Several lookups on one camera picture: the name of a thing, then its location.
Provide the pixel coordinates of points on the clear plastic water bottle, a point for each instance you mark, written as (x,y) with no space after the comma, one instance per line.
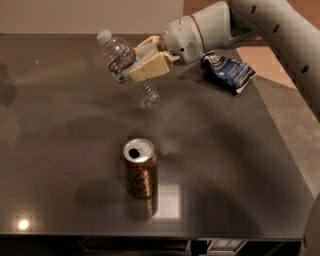
(119,59)

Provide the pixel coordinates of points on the blue crumpled chip bag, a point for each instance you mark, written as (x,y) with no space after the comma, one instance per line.
(230,74)

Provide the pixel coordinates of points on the label under table edge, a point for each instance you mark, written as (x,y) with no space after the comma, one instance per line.
(223,245)

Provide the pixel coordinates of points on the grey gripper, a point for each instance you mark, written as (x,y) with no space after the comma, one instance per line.
(180,39)

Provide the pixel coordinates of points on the brown soda can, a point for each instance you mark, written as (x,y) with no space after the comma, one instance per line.
(141,167)

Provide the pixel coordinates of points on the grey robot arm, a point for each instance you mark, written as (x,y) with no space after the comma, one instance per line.
(232,23)

